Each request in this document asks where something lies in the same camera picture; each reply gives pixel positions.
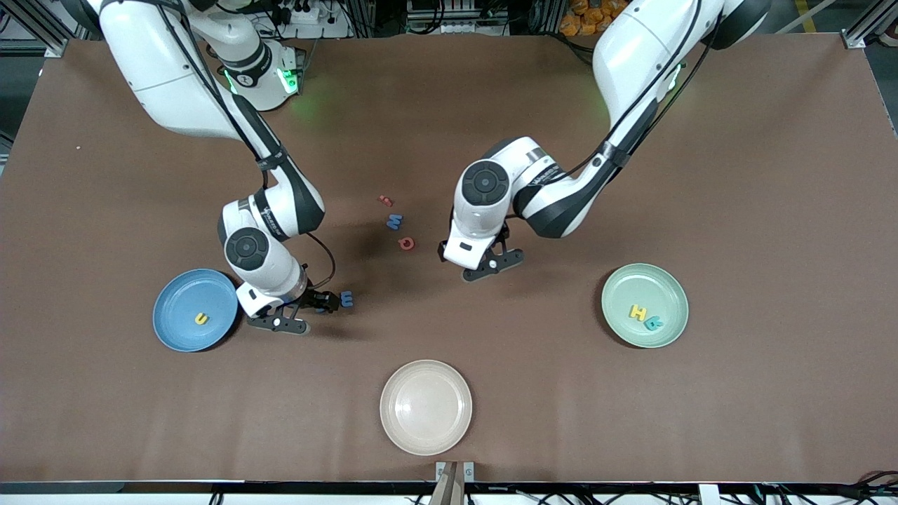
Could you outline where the brown table mat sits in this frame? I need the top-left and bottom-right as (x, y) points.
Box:
(0, 34), (898, 485)

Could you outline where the blue plastic plate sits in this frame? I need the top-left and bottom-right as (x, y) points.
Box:
(153, 269), (240, 352)

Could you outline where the green plastic plate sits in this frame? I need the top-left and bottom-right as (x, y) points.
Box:
(601, 263), (690, 349)

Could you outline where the beige plastic plate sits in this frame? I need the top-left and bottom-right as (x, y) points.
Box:
(380, 360), (473, 457)

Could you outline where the white power strip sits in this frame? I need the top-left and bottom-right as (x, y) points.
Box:
(406, 0), (511, 36)
(277, 0), (351, 39)

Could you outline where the orange objects pile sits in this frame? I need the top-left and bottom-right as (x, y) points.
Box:
(559, 0), (611, 37)

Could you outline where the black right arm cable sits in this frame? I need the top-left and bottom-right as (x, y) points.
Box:
(158, 0), (337, 292)

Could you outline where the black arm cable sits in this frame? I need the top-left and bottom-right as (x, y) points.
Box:
(554, 0), (723, 183)
(158, 0), (337, 292)

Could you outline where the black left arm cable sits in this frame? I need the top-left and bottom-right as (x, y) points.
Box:
(554, 0), (723, 183)

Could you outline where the aluminium frame profile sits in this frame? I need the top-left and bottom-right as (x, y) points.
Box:
(845, 0), (898, 48)
(0, 0), (71, 57)

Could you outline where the black cable bundle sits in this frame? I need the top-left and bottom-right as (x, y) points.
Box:
(761, 470), (898, 505)

